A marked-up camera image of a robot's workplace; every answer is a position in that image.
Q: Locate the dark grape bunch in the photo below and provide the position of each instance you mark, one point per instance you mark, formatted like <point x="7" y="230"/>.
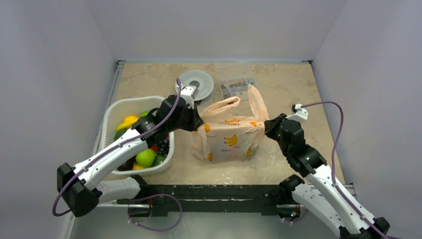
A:
<point x="162" y="147"/>

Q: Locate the grey filament spool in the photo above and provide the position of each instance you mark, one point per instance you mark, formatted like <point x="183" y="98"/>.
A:
<point x="200" y="79"/>

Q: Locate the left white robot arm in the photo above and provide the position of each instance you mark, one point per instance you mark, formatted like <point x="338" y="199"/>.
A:
<point x="77" y="185"/>

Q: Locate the large green apple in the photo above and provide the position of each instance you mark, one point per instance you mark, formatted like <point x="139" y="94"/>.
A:
<point x="146" y="158"/>

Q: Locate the clear screw organizer box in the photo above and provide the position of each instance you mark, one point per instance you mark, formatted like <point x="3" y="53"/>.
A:
<point x="234" y="80"/>

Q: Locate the white plastic basket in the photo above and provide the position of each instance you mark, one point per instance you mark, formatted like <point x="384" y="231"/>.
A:
<point x="115" y="115"/>

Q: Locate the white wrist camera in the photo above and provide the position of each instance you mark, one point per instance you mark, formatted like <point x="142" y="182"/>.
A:
<point x="299" y="113"/>
<point x="188" y="93"/>

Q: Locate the aluminium frame rail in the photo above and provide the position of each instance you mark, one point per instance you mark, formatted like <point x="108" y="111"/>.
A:
<point x="69" y="218"/>

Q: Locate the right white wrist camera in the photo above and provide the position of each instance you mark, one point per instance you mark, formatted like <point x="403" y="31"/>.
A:
<point x="299" y="113"/>

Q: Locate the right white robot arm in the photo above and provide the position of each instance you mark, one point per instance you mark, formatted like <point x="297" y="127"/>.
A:
<point x="316" y="187"/>

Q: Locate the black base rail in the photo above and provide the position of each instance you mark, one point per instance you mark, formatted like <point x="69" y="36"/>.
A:
<point x="268" y="200"/>

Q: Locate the yellow banana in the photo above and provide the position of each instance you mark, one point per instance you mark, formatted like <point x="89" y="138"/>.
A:
<point x="127" y="123"/>

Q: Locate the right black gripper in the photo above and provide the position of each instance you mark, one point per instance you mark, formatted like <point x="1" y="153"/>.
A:
<point x="273" y="126"/>

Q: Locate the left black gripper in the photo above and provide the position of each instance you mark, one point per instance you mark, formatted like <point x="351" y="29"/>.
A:
<point x="195" y="120"/>

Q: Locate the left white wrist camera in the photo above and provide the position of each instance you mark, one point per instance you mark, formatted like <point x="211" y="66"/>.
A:
<point x="188" y="93"/>

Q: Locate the orange printed plastic bag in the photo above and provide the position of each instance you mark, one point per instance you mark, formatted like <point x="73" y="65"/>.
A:
<point x="225" y="137"/>

